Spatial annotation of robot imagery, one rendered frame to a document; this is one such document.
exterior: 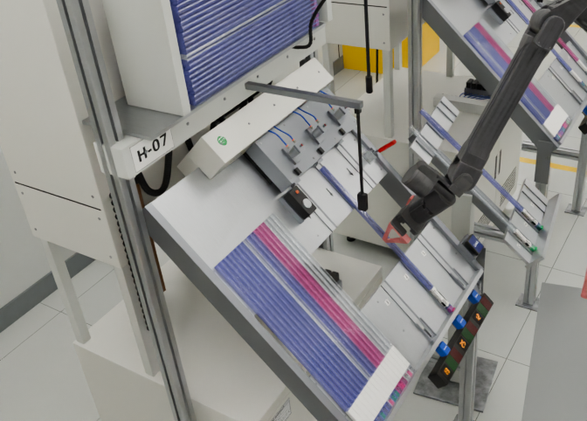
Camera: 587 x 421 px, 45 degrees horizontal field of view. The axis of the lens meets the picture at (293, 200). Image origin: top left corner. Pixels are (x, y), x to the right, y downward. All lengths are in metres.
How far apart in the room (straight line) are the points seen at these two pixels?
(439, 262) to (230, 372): 0.64
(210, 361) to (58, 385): 1.12
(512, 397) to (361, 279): 0.80
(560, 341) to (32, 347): 2.11
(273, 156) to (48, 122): 0.51
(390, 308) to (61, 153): 0.86
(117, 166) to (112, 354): 0.78
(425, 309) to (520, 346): 1.07
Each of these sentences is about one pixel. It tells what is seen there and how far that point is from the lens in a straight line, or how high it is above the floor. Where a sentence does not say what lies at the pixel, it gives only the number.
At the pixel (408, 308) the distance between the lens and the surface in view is 1.82.
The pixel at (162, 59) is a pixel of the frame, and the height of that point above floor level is 1.51.
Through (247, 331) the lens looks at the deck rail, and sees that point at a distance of 1.55.
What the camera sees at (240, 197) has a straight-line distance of 1.66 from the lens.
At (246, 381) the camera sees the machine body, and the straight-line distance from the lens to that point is 1.91.
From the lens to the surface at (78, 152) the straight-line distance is 1.59.
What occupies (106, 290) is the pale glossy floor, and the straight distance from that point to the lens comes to 3.36.
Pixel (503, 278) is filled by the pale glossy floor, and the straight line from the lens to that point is 3.18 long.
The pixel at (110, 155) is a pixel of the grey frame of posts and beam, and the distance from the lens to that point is 1.44.
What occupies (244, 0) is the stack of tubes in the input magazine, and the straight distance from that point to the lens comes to 1.60.
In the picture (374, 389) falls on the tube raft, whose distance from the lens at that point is 1.66.
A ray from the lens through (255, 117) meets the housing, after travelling 1.70.
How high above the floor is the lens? 2.00
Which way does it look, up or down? 33 degrees down
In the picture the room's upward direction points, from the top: 7 degrees counter-clockwise
